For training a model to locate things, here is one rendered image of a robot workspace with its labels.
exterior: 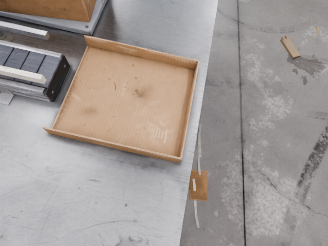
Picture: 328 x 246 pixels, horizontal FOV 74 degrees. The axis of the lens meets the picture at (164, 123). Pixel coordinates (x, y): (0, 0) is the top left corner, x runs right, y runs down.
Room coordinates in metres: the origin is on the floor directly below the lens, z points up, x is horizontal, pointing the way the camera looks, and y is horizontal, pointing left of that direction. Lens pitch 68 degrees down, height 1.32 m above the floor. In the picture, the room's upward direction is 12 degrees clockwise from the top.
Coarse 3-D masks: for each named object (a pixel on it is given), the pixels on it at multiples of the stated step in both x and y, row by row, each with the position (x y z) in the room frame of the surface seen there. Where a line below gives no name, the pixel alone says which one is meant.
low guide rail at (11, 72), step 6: (0, 66) 0.21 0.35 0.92; (0, 72) 0.20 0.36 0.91; (6, 72) 0.20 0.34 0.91; (12, 72) 0.20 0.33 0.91; (18, 72) 0.21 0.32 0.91; (24, 72) 0.21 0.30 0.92; (30, 72) 0.21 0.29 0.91; (18, 78) 0.20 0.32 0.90; (24, 78) 0.20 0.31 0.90; (30, 78) 0.20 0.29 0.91; (36, 78) 0.20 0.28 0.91; (42, 78) 0.21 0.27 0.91
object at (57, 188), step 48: (144, 0) 0.58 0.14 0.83; (192, 0) 0.62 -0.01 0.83; (48, 48) 0.34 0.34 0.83; (192, 48) 0.44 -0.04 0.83; (0, 144) 0.07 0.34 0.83; (48, 144) 0.09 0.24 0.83; (96, 144) 0.11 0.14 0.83; (192, 144) 0.16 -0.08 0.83; (0, 192) -0.02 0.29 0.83; (48, 192) -0.01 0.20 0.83; (96, 192) 0.01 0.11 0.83; (144, 192) 0.03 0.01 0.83; (0, 240) -0.10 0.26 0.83; (48, 240) -0.09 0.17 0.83; (96, 240) -0.07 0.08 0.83; (144, 240) -0.06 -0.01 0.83
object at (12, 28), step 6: (0, 24) 0.28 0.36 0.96; (6, 24) 0.28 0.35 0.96; (12, 24) 0.28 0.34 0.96; (6, 30) 0.28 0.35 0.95; (12, 30) 0.27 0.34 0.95; (18, 30) 0.27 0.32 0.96; (24, 30) 0.28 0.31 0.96; (30, 30) 0.28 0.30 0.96; (36, 30) 0.28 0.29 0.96; (42, 30) 0.28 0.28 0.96; (30, 36) 0.27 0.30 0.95; (36, 36) 0.27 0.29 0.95; (42, 36) 0.27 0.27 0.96; (48, 36) 0.28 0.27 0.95
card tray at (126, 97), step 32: (96, 64) 0.32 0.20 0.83; (128, 64) 0.34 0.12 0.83; (160, 64) 0.36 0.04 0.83; (192, 64) 0.37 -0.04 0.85; (96, 96) 0.23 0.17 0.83; (128, 96) 0.25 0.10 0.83; (160, 96) 0.26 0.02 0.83; (192, 96) 0.26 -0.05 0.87; (64, 128) 0.13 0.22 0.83; (96, 128) 0.15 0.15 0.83; (128, 128) 0.16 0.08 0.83; (160, 128) 0.18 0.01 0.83
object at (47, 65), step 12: (0, 48) 0.28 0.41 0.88; (12, 48) 0.28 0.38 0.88; (0, 60) 0.24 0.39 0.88; (12, 60) 0.25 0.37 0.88; (24, 60) 0.26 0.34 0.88; (36, 60) 0.26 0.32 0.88; (48, 60) 0.27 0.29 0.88; (60, 60) 0.28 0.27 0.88; (36, 72) 0.23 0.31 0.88; (48, 72) 0.24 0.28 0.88; (36, 84) 0.20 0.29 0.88; (48, 84) 0.21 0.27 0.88
